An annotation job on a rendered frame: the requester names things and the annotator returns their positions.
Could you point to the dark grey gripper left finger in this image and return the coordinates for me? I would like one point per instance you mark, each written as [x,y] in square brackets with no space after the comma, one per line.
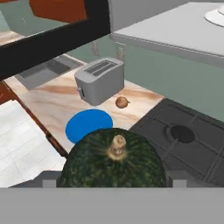
[48,176]

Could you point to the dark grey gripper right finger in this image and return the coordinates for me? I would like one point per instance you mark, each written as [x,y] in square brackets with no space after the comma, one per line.
[178,176]

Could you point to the dark green squash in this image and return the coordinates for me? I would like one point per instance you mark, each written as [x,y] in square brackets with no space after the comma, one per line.
[113,166]

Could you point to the blue plate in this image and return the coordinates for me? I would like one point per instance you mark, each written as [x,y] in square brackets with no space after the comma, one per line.
[87,122]

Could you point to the black framed microwave door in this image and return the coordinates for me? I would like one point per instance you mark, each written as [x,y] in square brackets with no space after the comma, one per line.
[55,43]

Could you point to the grey microwave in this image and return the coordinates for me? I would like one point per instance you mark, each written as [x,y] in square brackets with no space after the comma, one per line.
[169,35]

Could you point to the white microwave turntable plate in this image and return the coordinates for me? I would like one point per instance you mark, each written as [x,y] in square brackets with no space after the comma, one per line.
[215,17]

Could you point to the black hob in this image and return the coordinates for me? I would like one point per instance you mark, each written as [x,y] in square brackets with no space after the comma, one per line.
[186,137]

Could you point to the brown onion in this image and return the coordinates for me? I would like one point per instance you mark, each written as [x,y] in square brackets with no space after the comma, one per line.
[122,102]

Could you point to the grey sink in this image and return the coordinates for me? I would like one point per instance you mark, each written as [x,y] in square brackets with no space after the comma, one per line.
[46,73]

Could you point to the grey toaster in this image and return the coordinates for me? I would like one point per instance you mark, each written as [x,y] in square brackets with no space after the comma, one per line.
[100,81]

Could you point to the red-brown wall cupboard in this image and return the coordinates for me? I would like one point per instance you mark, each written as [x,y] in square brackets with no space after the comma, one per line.
[58,10]

